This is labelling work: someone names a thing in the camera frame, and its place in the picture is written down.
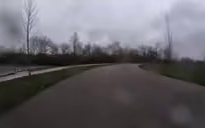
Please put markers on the row of bare trees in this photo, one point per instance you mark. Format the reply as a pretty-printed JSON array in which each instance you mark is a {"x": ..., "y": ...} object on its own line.
[{"x": 90, "y": 53}]

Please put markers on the grey asphalt path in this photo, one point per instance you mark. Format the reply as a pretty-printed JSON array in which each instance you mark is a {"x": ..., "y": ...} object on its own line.
[{"x": 120, "y": 96}]

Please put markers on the tall bare tree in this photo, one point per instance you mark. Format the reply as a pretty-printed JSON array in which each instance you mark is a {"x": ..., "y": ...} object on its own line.
[
  {"x": 29, "y": 26},
  {"x": 169, "y": 40}
]

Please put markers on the grass verge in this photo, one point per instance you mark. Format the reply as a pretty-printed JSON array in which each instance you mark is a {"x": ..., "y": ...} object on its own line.
[
  {"x": 26, "y": 88},
  {"x": 186, "y": 71}
]

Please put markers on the thin dark post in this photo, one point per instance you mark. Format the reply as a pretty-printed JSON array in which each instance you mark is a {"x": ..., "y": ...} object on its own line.
[{"x": 29, "y": 71}]

